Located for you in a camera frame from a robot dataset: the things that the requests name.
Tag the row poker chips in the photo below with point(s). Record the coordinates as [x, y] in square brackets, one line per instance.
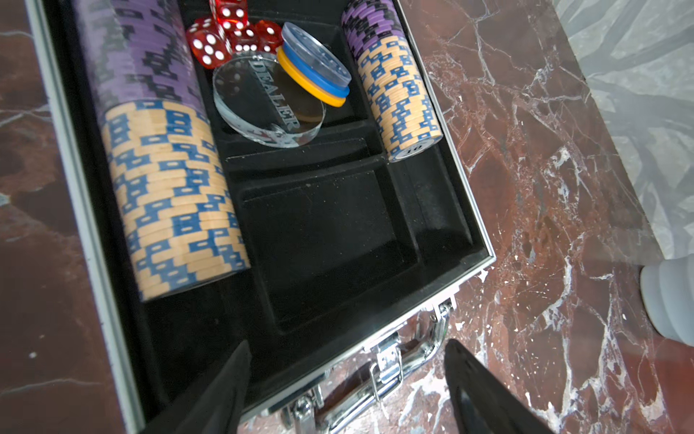
[394, 84]
[174, 202]

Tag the artificial flower pot plant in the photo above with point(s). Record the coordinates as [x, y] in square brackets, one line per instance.
[667, 292]

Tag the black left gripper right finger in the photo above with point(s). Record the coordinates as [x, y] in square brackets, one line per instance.
[481, 403]

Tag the blue round blind button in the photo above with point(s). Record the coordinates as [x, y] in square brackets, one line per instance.
[314, 76]

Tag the right row poker chips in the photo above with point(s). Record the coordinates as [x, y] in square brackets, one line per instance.
[394, 84]

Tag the yellow round blind button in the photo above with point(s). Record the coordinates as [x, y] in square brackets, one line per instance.
[306, 84]

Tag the left row poker chips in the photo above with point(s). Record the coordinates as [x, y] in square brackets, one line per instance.
[174, 202]

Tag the silver aluminium poker case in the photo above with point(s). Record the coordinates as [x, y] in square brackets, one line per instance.
[344, 246]

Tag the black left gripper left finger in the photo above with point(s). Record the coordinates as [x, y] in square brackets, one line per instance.
[214, 402]

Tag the clear round blind button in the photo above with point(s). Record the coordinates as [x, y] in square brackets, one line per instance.
[320, 58]

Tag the clear acrylic dealer button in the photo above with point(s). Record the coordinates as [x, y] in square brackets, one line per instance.
[256, 97]

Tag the red translucent die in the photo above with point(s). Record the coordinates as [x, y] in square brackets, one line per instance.
[269, 36]
[243, 40]
[230, 14]
[209, 43]

